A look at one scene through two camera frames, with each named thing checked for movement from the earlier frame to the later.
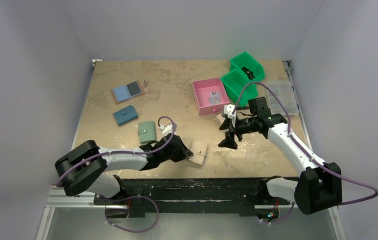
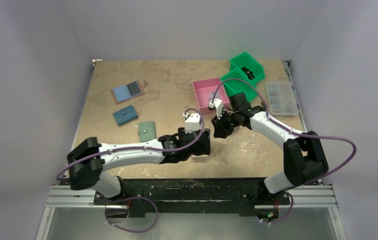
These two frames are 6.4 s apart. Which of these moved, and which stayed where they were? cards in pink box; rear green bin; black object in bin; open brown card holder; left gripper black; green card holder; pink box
Moved: left gripper black
Stayed: pink box; open brown card holder; black object in bin; rear green bin; green card holder; cards in pink box
